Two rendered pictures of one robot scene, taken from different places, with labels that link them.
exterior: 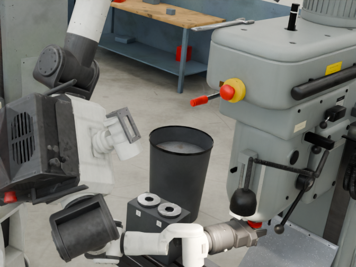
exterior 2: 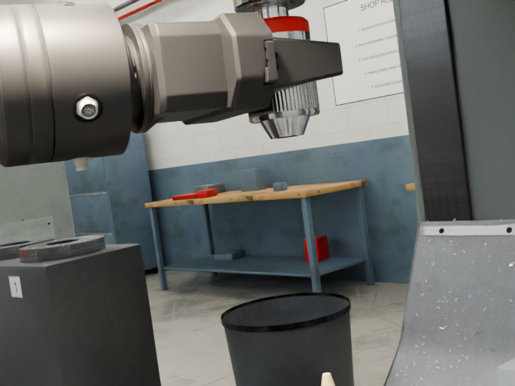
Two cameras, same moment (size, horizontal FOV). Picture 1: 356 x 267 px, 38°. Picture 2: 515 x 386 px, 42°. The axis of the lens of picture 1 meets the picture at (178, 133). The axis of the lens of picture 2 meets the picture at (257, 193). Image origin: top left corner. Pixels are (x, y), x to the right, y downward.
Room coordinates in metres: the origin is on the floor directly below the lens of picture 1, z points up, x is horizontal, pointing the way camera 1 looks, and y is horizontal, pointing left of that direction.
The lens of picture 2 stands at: (0.94, -0.31, 1.18)
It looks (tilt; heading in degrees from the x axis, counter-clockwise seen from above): 3 degrees down; 8
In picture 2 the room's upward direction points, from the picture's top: 8 degrees counter-clockwise
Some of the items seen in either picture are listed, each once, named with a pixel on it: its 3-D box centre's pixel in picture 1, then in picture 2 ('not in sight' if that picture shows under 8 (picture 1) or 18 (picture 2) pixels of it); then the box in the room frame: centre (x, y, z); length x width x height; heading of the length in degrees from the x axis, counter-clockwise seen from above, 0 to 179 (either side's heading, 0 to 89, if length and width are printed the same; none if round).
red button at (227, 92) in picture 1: (228, 91); not in sight; (1.19, -0.11, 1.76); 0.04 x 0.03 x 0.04; 50
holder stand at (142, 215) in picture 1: (157, 225); (50, 329); (1.66, 0.04, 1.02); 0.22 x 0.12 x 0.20; 56
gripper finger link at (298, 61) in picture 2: (259, 234); (299, 60); (1.36, -0.29, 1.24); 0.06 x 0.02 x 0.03; 122
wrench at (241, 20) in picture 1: (222, 24); not in sight; (1.34, -0.09, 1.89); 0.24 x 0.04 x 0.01; 142
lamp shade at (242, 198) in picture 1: (243, 199); not in sight; (1.20, -0.20, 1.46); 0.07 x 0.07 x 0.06
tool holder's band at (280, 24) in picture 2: (255, 222); (273, 31); (1.39, -0.28, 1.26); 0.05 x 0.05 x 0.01
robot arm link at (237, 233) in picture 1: (230, 235); (143, 82); (1.34, -0.20, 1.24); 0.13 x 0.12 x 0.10; 32
